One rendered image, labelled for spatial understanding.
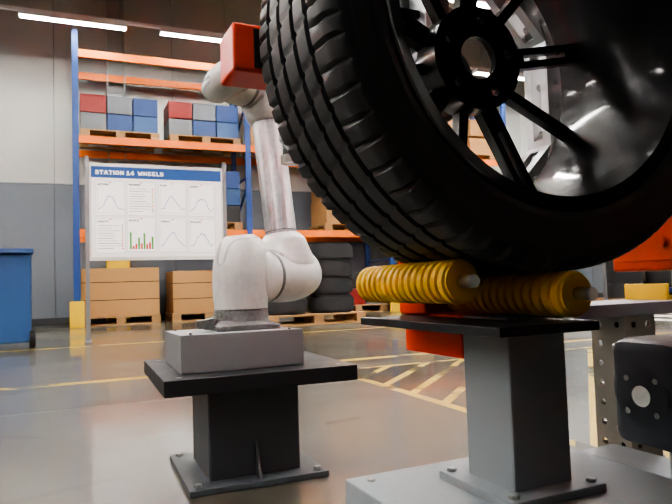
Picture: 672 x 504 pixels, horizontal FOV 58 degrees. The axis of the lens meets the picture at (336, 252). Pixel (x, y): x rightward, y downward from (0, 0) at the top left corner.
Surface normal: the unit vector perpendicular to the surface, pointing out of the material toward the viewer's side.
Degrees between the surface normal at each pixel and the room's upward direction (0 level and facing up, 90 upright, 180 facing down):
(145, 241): 90
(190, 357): 90
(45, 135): 90
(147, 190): 90
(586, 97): 80
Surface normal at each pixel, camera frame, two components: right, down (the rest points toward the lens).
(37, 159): 0.39, -0.07
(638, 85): -0.90, -0.17
